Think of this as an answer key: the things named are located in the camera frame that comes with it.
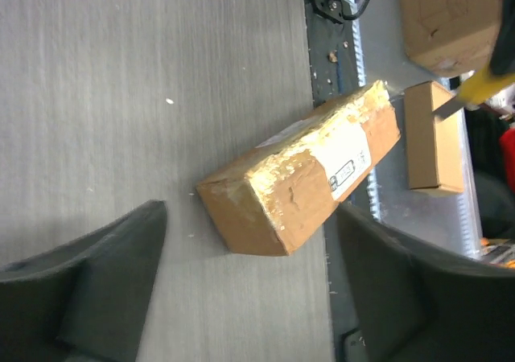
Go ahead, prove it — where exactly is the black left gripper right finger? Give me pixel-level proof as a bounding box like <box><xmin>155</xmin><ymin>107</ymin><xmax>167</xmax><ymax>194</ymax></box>
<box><xmin>337</xmin><ymin>204</ymin><xmax>514</xmax><ymax>361</ymax></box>

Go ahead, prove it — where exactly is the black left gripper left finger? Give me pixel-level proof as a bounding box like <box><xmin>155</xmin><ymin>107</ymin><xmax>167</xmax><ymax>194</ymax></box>
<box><xmin>1</xmin><ymin>200</ymin><xmax>167</xmax><ymax>361</ymax></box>

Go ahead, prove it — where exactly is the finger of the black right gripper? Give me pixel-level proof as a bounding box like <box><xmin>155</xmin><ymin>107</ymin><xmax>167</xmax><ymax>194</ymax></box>
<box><xmin>489</xmin><ymin>0</ymin><xmax>514</xmax><ymax>76</ymax></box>

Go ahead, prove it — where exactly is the yellow utility knife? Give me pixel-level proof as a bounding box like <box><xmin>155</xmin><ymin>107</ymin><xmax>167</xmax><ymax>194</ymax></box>
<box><xmin>433</xmin><ymin>66</ymin><xmax>514</xmax><ymax>120</ymax></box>

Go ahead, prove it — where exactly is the brown cardboard express box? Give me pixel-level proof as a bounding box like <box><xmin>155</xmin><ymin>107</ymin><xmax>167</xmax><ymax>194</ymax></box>
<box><xmin>196</xmin><ymin>80</ymin><xmax>400</xmax><ymax>257</ymax></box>

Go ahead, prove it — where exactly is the cardboard box on floor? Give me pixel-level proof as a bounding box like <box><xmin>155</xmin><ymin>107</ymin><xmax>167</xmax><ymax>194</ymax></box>
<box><xmin>399</xmin><ymin>0</ymin><xmax>502</xmax><ymax>77</ymax></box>

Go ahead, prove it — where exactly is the small cardboard box outside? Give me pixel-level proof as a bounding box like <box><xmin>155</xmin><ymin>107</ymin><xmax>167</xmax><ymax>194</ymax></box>
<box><xmin>404</xmin><ymin>81</ymin><xmax>464</xmax><ymax>196</ymax></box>

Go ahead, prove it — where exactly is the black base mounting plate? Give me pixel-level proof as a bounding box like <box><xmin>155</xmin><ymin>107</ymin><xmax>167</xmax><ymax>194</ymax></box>
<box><xmin>304</xmin><ymin>0</ymin><xmax>366</xmax><ymax>107</ymax></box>

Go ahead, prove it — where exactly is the white slotted cable duct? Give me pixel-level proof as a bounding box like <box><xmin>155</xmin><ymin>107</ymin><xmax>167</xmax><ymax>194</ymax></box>
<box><xmin>352</xmin><ymin>20</ymin><xmax>381</xmax><ymax>221</ymax></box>

